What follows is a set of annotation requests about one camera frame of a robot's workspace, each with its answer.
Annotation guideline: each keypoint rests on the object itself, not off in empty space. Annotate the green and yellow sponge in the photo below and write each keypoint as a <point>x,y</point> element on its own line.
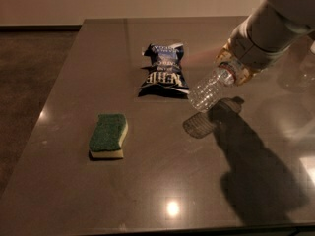
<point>108,136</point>

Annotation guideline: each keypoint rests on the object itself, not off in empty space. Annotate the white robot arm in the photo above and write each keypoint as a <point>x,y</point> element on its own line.
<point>299,11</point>

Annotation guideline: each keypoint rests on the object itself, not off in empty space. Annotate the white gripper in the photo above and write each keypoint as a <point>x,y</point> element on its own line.
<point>250,52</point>

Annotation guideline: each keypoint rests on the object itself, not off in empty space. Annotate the blue chip bag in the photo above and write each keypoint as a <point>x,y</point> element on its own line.
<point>165,76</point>

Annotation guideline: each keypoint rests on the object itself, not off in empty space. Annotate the clear plastic water bottle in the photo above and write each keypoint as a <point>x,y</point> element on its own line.
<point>204,95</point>

